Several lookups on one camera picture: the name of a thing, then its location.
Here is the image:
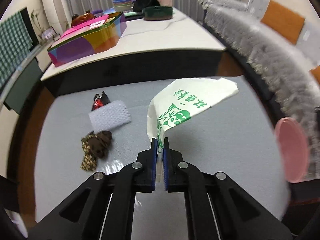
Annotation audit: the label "grey quilted sofa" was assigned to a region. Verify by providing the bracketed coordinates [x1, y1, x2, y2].
[198, 0, 319, 180]

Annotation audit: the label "stacked blue bowls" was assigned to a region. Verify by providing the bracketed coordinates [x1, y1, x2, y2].
[113, 0, 132, 12]

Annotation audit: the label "dark green oval basket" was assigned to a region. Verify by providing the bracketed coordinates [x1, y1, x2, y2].
[143, 6, 173, 21]

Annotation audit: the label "colourful gift box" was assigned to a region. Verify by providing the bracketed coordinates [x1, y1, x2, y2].
[48, 12, 126, 67]

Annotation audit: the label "tv cabinet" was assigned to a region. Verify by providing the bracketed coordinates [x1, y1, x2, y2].
[1, 35, 58, 114]

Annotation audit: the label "pink plastic trash bin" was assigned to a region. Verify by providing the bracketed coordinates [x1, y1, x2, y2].
[274, 117, 310, 184]

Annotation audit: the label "far orange cushion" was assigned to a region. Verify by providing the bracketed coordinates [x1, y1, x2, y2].
[260, 0, 305, 45]

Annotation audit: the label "white top coffee table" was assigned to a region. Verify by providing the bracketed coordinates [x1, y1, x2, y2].
[41, 9, 226, 97]

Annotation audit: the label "near orange cushion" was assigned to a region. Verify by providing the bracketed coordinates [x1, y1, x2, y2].
[309, 66, 320, 85]

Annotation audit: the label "orange cushion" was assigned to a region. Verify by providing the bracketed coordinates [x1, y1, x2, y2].
[309, 66, 320, 85]
[260, 0, 305, 45]

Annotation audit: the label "brown patterned wrapper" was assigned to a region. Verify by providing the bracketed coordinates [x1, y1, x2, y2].
[80, 131, 112, 171]

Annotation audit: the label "clear plastic wrapper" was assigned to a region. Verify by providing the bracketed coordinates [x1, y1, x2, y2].
[96, 158, 141, 208]

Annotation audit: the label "grey bubble foam pad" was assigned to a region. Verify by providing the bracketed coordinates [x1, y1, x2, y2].
[89, 100, 131, 133]

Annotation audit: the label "black red snack wrapper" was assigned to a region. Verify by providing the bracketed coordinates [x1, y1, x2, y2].
[92, 91, 111, 111]

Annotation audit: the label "white panda paper bag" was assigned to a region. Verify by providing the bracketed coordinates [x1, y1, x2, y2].
[146, 77, 239, 156]

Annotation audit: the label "green checkered television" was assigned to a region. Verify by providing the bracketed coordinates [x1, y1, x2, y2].
[0, 8, 39, 87]

